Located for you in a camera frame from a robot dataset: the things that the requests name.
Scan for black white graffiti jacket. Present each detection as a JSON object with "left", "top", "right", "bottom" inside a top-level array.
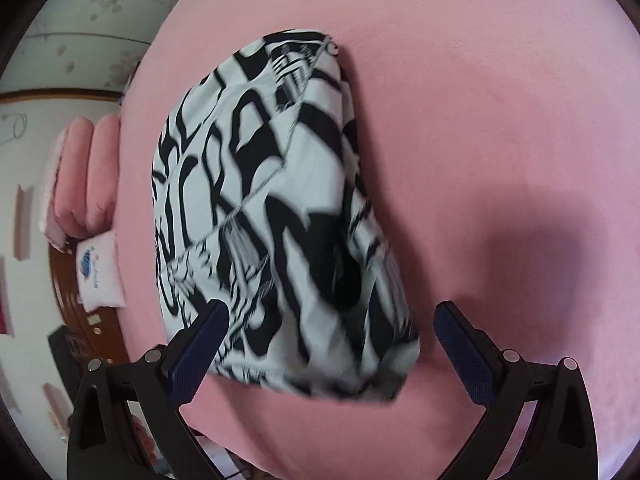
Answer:
[{"left": 151, "top": 29, "right": 420, "bottom": 402}]

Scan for wooden headboard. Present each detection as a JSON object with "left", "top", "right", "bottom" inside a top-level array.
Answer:
[{"left": 48, "top": 238, "right": 132, "bottom": 366}]

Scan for small white printed pillow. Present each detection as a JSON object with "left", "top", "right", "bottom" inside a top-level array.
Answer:
[{"left": 76, "top": 231, "right": 126, "bottom": 312}]

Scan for folded pink quilt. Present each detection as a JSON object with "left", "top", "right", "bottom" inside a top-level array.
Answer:
[{"left": 40, "top": 113, "right": 120, "bottom": 252}]

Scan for pink bed sheet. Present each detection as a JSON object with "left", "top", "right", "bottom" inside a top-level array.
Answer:
[{"left": 114, "top": 0, "right": 639, "bottom": 479}]

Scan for floral wardrobe doors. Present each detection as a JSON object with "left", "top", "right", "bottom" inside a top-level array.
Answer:
[{"left": 1, "top": 0, "right": 179, "bottom": 94}]

